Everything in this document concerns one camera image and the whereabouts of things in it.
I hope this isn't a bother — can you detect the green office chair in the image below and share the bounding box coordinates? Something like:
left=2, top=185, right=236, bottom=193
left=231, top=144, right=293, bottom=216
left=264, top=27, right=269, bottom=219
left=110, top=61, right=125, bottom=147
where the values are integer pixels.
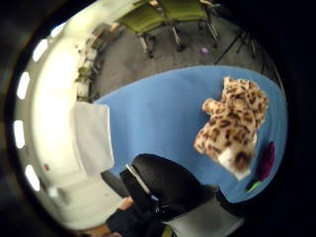
left=157, top=0, right=222, bottom=52
left=116, top=2, right=170, bottom=59

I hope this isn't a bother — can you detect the white box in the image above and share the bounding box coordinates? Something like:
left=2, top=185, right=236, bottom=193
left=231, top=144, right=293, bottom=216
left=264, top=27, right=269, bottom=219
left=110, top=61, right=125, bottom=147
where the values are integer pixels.
left=69, top=101, right=116, bottom=178

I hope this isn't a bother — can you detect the black tripod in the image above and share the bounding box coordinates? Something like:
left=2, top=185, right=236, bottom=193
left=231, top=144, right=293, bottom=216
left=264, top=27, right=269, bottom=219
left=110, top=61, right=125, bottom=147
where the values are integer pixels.
left=213, top=29, right=263, bottom=72

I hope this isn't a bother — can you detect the purple plush eggplant toy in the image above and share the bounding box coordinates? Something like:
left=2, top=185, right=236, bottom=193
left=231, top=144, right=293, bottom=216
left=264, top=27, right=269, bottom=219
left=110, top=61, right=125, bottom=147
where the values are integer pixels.
left=245, top=140, right=277, bottom=194

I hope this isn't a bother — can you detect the leopard print plush toy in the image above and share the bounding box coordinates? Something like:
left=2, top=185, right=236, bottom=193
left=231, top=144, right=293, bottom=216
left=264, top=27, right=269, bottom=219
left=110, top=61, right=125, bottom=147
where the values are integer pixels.
left=193, top=76, right=270, bottom=182

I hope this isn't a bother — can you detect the row of bright ceiling lamps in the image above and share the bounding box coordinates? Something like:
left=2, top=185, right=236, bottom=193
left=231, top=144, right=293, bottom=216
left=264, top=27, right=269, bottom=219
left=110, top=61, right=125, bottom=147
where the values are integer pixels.
left=13, top=22, right=68, bottom=193

